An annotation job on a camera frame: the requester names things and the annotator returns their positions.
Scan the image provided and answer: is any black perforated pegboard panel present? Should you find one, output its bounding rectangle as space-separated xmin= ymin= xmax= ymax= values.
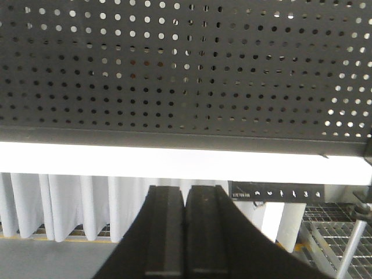
xmin=1 ymin=1 xmax=371 ymax=156

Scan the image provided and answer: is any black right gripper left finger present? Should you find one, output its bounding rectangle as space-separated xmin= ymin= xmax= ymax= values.
xmin=94 ymin=185 xmax=184 ymax=278

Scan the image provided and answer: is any metal floor grating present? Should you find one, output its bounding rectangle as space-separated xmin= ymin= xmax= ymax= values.
xmin=292 ymin=203 xmax=371 ymax=278

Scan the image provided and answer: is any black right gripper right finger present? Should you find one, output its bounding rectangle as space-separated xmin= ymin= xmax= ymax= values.
xmin=185 ymin=185 xmax=328 ymax=278

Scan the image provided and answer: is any white height-adjustable desk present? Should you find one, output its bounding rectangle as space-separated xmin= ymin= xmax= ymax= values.
xmin=0 ymin=141 xmax=372 ymax=253

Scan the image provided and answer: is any desk height control panel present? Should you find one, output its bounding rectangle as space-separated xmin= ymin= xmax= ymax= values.
xmin=228 ymin=181 xmax=325 ymax=203

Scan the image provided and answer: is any right black clamp bracket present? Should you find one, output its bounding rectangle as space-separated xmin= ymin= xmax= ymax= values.
xmin=350 ymin=126 xmax=372 ymax=224

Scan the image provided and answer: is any metal sign stand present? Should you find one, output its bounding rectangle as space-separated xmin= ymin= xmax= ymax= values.
xmin=335 ymin=220 xmax=367 ymax=279

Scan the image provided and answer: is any grey curtain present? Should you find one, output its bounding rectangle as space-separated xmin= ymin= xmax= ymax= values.
xmin=1 ymin=173 xmax=228 ymax=242

